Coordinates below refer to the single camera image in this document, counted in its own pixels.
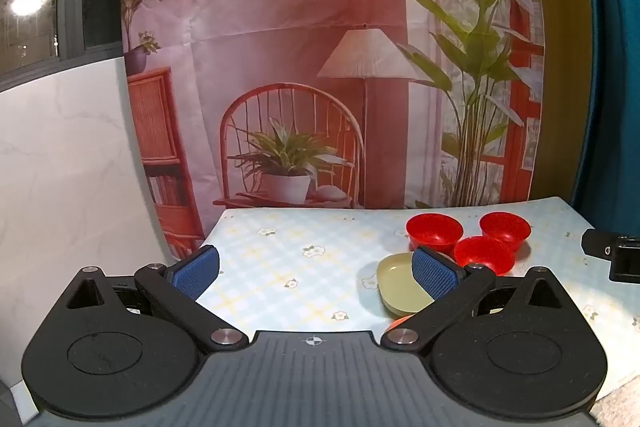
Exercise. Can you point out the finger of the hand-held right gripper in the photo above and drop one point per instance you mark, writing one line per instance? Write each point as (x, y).
(627, 264)
(600, 244)

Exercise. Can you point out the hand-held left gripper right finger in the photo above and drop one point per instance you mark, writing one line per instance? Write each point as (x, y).
(435, 274)

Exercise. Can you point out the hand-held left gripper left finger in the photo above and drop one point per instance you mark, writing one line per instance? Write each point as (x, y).
(197, 269)

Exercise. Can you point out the red plastic bowl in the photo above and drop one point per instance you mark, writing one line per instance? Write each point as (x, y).
(485, 254)
(434, 232)
(505, 229)

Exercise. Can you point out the yellow-green plastic plate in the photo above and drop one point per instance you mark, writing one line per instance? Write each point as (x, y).
(397, 282)

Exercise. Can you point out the orange plastic plate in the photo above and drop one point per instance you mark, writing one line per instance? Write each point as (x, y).
(400, 322)

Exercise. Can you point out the floral plaid tablecloth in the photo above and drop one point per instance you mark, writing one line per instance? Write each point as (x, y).
(300, 267)

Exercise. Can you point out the teal curtain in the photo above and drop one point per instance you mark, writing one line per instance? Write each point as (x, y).
(612, 57)

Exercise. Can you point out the printed room backdrop cloth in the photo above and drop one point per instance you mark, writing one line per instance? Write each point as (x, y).
(300, 32)

